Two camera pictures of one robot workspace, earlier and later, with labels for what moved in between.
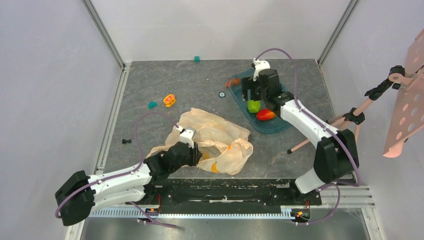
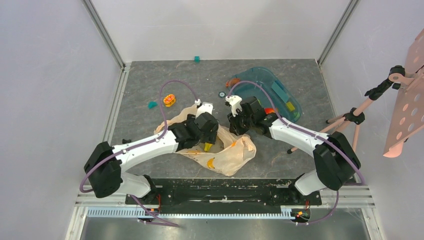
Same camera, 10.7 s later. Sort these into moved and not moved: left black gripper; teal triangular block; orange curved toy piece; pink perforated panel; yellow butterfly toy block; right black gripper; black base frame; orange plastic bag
Moved: orange plastic bag; right black gripper; left black gripper
Not moved: teal triangular block; black base frame; orange curved toy piece; yellow butterfly toy block; pink perforated panel
